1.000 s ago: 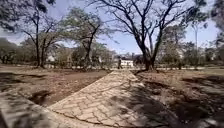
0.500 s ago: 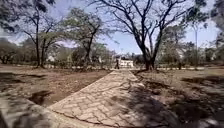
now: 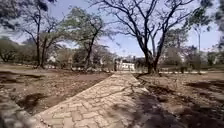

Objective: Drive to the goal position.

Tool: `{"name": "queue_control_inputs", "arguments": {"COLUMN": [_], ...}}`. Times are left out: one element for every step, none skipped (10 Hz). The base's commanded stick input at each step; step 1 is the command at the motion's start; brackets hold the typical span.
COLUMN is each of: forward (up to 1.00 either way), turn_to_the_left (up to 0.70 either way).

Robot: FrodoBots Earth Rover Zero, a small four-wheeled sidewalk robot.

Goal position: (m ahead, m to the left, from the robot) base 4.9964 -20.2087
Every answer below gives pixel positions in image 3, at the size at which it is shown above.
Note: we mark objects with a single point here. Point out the bare brown dirt ground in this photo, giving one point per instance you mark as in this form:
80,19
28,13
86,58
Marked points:
186,100
53,86

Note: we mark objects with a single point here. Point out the thin tall tree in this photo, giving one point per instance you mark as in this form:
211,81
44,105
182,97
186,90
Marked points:
199,43

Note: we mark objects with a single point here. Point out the large bare dark tree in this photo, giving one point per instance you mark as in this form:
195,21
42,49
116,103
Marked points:
152,63

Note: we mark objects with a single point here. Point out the low green tree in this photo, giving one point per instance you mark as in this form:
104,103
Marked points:
7,50

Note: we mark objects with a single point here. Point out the grey stone kerb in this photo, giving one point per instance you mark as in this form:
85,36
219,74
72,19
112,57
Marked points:
13,115

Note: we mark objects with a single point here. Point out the bare forked tree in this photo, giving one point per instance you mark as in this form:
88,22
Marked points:
41,56

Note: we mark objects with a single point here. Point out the white building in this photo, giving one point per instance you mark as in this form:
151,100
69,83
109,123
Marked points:
126,65

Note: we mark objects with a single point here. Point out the green leafy tree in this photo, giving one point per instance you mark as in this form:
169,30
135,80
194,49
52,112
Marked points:
88,55

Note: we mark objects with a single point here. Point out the pale brick path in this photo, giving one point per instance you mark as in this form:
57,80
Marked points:
100,106

